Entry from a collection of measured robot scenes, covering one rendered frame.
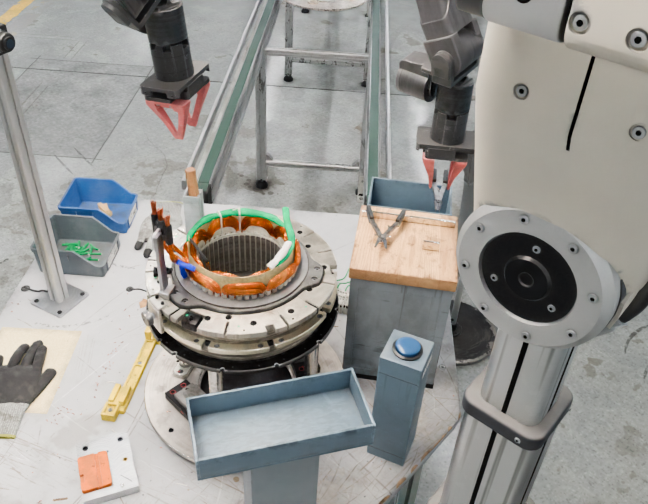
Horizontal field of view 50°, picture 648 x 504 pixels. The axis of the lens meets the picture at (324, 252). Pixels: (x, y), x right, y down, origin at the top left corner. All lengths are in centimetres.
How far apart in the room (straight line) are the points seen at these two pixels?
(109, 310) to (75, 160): 215
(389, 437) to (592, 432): 135
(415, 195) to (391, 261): 27
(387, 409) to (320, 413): 19
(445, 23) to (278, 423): 63
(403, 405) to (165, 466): 43
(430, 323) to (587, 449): 126
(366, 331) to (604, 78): 89
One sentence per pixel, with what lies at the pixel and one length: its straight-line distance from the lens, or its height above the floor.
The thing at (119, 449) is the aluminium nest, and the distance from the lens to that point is 131.
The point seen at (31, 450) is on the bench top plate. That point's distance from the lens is 138.
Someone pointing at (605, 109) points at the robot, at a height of 163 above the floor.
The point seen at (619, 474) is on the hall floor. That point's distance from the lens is 244.
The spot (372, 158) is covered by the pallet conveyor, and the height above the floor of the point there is 76.
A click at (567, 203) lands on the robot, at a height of 153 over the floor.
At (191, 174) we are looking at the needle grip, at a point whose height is 123.
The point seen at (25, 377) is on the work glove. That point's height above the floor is 80.
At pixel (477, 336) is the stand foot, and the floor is 2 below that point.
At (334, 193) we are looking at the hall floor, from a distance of 332.
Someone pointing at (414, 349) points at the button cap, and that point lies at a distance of 112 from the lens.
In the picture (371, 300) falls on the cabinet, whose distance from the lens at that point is 127.
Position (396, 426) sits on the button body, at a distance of 122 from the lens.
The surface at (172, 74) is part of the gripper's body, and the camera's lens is 106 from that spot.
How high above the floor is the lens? 184
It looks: 39 degrees down
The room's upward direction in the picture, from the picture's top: 3 degrees clockwise
